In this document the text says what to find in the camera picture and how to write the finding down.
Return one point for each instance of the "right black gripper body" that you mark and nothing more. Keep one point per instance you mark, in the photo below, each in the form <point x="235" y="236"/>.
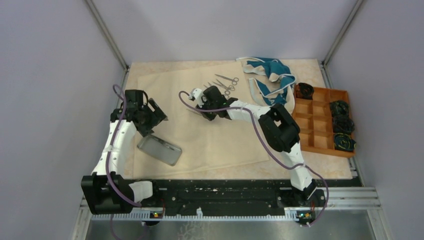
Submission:
<point x="210" y="115"/>

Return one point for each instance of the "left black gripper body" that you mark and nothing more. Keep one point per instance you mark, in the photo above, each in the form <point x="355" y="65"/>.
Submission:
<point x="150" y="118"/>

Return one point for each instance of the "steel surgical forceps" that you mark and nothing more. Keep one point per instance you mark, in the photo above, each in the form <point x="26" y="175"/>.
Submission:
<point x="226" y="87"/>

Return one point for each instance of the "metal instrument tray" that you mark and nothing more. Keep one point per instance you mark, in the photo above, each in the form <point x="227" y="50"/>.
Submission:
<point x="159" y="149"/>

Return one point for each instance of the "beige cloth drape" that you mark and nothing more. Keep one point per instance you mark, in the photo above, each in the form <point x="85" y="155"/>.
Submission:
<point x="209" y="148"/>

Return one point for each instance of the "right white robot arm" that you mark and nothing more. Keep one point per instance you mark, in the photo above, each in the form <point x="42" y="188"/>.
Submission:
<point x="275" y="127"/>

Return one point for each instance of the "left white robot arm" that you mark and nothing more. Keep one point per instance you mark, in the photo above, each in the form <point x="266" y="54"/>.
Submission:
<point x="105" y="189"/>

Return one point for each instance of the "blue and beige cloth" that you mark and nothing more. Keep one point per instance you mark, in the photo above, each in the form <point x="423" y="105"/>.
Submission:
<point x="270" y="81"/>

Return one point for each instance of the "black rolled item top-left compartment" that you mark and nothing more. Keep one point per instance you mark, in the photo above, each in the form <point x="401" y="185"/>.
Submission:
<point x="304" y="91"/>

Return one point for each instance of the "orange compartment tray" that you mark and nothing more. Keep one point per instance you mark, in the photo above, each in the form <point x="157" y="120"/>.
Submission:
<point x="315" y="121"/>

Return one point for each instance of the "black green rolled item upper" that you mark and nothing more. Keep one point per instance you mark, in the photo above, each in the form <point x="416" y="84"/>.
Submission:
<point x="339" y="108"/>

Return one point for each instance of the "black green rolled item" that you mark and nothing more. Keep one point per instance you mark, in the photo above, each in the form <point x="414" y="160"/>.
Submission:
<point x="344" y="142"/>
<point x="339" y="108"/>

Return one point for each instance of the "black rolled item middle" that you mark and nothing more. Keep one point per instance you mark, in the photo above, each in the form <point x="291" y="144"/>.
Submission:
<point x="342" y="124"/>

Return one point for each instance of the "black green rolled item lower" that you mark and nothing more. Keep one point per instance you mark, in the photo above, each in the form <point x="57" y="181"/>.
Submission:
<point x="344" y="142"/>

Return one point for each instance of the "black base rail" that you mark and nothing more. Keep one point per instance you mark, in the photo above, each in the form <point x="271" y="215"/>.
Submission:
<point x="232" y="199"/>

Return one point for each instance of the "aluminium frame rail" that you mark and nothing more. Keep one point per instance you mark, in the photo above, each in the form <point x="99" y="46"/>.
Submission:
<point x="355" y="199"/>

